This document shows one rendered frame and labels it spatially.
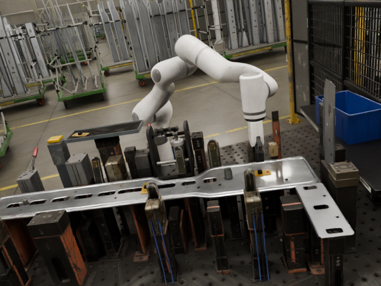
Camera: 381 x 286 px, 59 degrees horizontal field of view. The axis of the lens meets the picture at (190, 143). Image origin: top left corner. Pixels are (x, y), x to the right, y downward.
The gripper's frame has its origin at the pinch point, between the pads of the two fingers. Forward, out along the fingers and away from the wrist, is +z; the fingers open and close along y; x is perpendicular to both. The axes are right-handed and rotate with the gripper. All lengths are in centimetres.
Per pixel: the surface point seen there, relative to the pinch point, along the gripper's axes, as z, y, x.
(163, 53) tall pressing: 56, -715, -125
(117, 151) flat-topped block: 4, -30, -65
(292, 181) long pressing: 8.5, 9.0, 10.9
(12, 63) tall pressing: 15, -644, -462
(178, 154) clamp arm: 1.4, -12.5, -32.7
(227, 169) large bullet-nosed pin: 4.6, 1.3, -12.5
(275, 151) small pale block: 5.1, -10.7, 8.5
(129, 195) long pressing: 9, 4, -53
